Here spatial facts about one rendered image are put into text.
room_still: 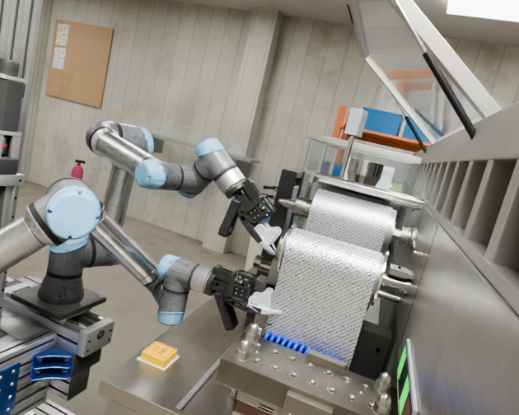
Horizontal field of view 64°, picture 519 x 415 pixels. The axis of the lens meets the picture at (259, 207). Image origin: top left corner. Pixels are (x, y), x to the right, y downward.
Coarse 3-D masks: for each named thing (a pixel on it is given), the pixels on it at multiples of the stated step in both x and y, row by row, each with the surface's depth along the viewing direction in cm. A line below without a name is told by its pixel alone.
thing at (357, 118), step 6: (354, 108) 155; (354, 114) 155; (360, 114) 154; (366, 114) 158; (348, 120) 157; (354, 120) 155; (360, 120) 155; (348, 126) 157; (354, 126) 156; (360, 126) 156; (348, 132) 157; (354, 132) 156; (360, 132) 158
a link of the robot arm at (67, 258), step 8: (72, 240) 142; (80, 240) 143; (88, 240) 148; (56, 248) 141; (64, 248) 140; (72, 248) 141; (80, 248) 143; (88, 248) 146; (56, 256) 141; (64, 256) 141; (72, 256) 142; (80, 256) 144; (88, 256) 146; (48, 264) 144; (56, 264) 141; (64, 264) 142; (72, 264) 143; (80, 264) 145; (88, 264) 148; (56, 272) 142; (64, 272) 142; (72, 272) 144; (80, 272) 147
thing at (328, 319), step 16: (288, 288) 109; (304, 288) 107; (320, 288) 106; (272, 304) 110; (288, 304) 109; (304, 304) 108; (320, 304) 107; (336, 304) 105; (352, 304) 104; (272, 320) 111; (288, 320) 110; (304, 320) 108; (320, 320) 107; (336, 320) 106; (352, 320) 105; (288, 336) 110; (304, 336) 109; (320, 336) 107; (336, 336) 106; (352, 336) 105; (336, 352) 107; (352, 352) 105
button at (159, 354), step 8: (152, 344) 113; (160, 344) 113; (144, 352) 108; (152, 352) 109; (160, 352) 110; (168, 352) 111; (176, 352) 113; (144, 360) 108; (152, 360) 108; (160, 360) 107; (168, 360) 109
